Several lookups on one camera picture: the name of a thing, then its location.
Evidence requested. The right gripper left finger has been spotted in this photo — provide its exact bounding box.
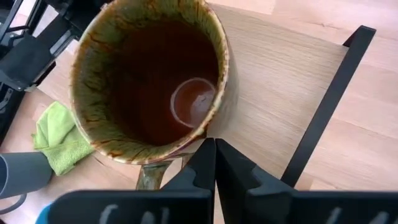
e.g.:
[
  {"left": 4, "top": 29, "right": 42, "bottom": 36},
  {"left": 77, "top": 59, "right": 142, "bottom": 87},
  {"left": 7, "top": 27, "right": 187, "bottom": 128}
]
[{"left": 46, "top": 138, "right": 217, "bottom": 224}]

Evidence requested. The brown glazed ceramic mug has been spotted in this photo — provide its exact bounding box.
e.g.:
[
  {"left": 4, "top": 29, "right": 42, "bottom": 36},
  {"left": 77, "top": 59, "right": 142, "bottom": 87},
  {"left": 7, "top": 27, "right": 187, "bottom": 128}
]
[{"left": 69, "top": 0, "right": 239, "bottom": 192}]

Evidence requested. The wooden shelf with black frame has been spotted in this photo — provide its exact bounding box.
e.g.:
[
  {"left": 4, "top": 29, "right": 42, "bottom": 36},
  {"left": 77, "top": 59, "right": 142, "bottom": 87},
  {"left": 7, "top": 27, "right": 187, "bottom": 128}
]
[{"left": 37, "top": 2, "right": 377, "bottom": 191}]

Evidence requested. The green cloth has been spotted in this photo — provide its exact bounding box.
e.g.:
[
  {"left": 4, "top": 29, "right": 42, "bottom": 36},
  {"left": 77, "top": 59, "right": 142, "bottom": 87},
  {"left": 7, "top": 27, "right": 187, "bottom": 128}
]
[{"left": 30, "top": 100, "right": 96, "bottom": 177}]

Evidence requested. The grey mug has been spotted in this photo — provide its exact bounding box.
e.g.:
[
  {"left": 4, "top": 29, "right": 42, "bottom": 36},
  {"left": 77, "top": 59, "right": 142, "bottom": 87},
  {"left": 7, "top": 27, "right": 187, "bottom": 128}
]
[{"left": 0, "top": 151, "right": 53, "bottom": 216}]

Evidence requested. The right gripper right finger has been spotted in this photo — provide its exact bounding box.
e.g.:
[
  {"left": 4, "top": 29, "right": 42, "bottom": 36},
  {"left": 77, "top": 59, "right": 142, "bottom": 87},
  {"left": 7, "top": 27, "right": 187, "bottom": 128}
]
[{"left": 215, "top": 138, "right": 398, "bottom": 224}]

